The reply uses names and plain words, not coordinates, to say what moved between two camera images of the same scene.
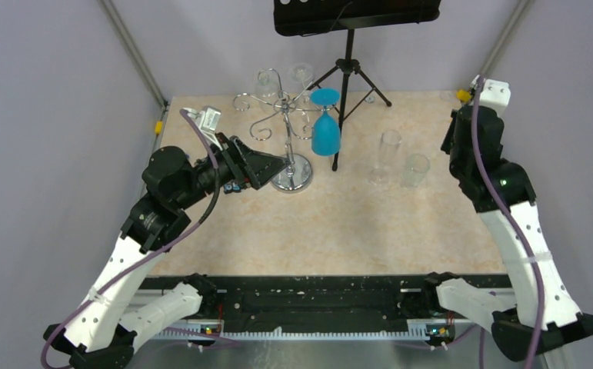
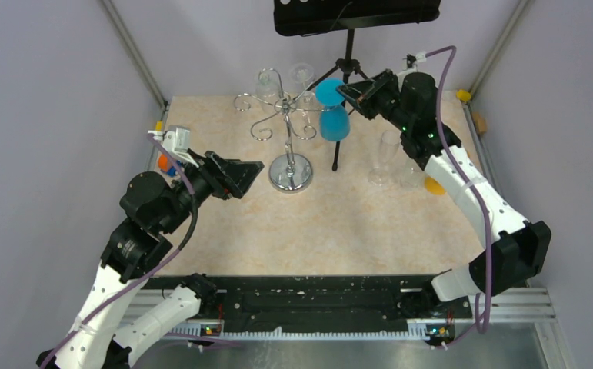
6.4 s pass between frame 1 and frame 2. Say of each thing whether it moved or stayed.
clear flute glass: stayed
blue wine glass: moved
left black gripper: moved
